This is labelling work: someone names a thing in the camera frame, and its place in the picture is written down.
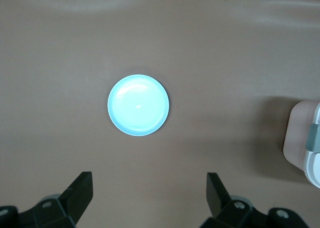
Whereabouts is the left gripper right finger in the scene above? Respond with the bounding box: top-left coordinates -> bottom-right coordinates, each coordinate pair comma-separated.
201,172 -> 307,228

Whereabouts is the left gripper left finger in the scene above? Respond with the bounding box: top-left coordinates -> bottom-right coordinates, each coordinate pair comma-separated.
0,171 -> 94,228

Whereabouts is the white lidded storage box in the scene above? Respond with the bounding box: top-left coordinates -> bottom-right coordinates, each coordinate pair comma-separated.
282,99 -> 320,189

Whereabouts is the light blue round plate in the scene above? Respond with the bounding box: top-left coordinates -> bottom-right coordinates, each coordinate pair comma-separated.
107,74 -> 170,137

